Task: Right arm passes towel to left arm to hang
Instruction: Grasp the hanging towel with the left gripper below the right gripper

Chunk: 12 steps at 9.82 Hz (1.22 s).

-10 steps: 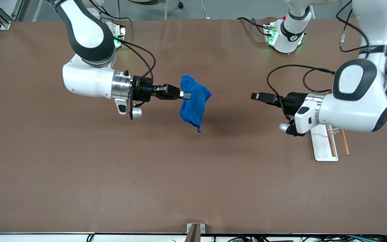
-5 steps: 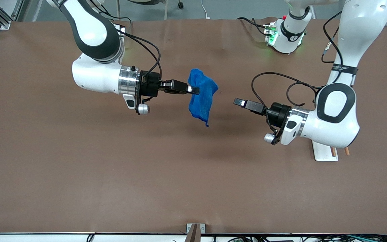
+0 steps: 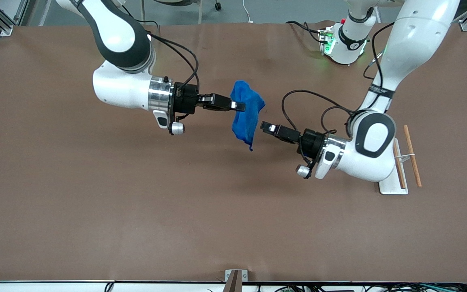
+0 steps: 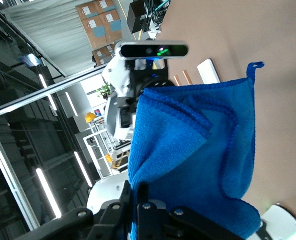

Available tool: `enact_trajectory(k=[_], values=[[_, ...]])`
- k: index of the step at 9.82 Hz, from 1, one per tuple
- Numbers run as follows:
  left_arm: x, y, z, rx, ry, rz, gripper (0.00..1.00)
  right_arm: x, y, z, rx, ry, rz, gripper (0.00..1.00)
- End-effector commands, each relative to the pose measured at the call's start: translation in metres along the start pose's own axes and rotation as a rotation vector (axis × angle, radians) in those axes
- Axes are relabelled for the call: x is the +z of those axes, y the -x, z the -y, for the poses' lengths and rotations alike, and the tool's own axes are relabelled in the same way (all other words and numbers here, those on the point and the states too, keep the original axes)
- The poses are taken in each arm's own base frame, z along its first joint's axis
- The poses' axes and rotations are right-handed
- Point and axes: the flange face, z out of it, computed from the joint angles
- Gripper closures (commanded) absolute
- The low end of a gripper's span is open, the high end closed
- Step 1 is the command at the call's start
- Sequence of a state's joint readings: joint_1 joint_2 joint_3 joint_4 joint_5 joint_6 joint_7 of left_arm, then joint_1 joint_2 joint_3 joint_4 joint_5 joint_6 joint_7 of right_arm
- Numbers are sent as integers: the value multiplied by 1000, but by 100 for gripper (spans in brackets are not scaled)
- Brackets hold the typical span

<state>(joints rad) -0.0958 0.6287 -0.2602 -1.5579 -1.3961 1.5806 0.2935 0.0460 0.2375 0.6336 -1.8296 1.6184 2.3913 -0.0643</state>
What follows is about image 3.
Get blue microfiber towel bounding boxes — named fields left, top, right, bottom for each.
left=231, top=80, right=266, bottom=152

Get brown table cover sheet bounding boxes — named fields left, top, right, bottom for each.
left=0, top=21, right=467, bottom=283

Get white rack with wooden bars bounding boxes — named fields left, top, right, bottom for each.
left=378, top=125, right=423, bottom=195

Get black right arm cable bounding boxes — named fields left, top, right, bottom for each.
left=144, top=30, right=200, bottom=96

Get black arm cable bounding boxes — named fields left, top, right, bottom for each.
left=281, top=22, right=396, bottom=135
left=144, top=30, right=200, bottom=96

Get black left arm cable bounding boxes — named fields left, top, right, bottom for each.
left=281, top=22, right=396, bottom=135

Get black right base cable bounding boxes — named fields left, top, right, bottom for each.
left=136, top=18, right=160, bottom=32

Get black base cable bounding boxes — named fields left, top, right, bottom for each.
left=285, top=20, right=324, bottom=43
left=136, top=18, right=160, bottom=32

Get white floor cable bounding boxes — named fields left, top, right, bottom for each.
left=242, top=0, right=255, bottom=24

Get black left base cable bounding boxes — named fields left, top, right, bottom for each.
left=285, top=20, right=324, bottom=43

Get metal bracket with brown post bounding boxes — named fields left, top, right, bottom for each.
left=222, top=269, right=248, bottom=292

